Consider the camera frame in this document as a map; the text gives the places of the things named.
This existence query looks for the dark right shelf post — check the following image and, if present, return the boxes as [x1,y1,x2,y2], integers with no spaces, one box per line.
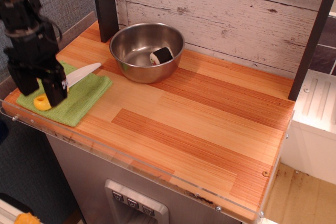
[288,0,334,101]

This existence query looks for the silver toy fridge cabinet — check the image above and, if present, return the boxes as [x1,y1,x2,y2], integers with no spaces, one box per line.
[47,136,239,223]

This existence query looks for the stainless steel bowl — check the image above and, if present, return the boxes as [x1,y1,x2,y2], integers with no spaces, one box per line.
[110,23,185,83]

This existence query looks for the orange yellow object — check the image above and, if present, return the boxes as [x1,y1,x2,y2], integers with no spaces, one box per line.
[14,212,41,224]

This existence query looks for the white toy sink unit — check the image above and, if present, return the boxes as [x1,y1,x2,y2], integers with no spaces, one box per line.
[281,70,335,184]

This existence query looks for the dark left shelf post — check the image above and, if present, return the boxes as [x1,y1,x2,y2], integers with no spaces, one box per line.
[94,0,119,42]

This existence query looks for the yellow handled toy knife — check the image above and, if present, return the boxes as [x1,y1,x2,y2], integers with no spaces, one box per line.
[34,62,101,111]

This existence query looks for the dark shelf post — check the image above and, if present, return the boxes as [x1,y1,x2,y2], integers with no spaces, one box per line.
[288,0,334,101]
[94,0,119,42]

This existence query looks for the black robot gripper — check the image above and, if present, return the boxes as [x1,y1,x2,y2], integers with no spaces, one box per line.
[4,28,68,107]

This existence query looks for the clear acrylic edge guard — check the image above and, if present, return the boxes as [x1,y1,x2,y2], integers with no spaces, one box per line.
[1,100,265,223]

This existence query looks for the toy sushi roll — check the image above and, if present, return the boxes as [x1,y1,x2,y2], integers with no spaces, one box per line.
[149,47,174,66]

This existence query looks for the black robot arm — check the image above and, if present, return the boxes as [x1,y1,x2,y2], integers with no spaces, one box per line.
[1,0,67,106]

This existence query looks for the silver dispenser button panel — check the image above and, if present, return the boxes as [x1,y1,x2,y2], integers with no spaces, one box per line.
[104,179,170,223]

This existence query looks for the green folded towel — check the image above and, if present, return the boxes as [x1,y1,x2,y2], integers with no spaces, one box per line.
[16,73,113,127]

